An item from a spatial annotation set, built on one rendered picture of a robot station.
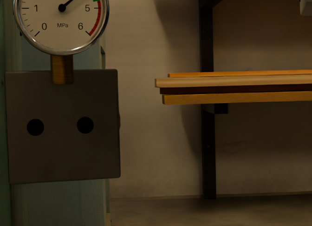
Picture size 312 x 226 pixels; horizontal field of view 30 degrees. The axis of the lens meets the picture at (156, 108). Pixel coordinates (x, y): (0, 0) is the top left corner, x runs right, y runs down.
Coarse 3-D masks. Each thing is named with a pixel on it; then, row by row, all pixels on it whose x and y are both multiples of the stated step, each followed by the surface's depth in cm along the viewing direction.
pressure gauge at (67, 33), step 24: (24, 0) 38; (48, 0) 38; (72, 0) 39; (96, 0) 39; (24, 24) 38; (48, 24) 38; (72, 24) 39; (96, 24) 39; (48, 48) 38; (72, 48) 39; (72, 72) 41
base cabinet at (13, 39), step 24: (0, 0) 44; (0, 24) 44; (0, 48) 44; (0, 72) 44; (0, 96) 44; (0, 120) 44; (0, 144) 44; (0, 168) 44; (0, 192) 44; (24, 192) 85; (0, 216) 44; (24, 216) 80
